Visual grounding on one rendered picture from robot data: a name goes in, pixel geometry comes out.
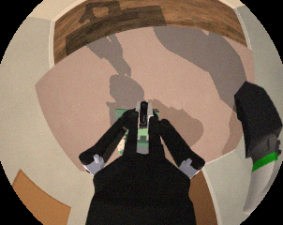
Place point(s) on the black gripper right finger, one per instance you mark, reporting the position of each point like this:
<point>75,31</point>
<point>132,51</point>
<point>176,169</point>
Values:
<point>180,151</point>

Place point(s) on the green clamp slide with handwheel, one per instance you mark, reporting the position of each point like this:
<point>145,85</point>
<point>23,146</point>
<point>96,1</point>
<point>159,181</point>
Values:
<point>142,142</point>

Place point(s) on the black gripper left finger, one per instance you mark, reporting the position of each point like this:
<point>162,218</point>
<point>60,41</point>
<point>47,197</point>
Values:
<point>95,158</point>

